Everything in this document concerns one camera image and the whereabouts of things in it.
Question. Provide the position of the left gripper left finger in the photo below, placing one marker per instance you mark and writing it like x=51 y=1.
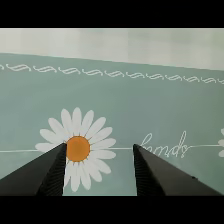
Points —
x=40 y=175

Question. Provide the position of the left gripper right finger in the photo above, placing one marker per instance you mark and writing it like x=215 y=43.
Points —
x=160 y=176

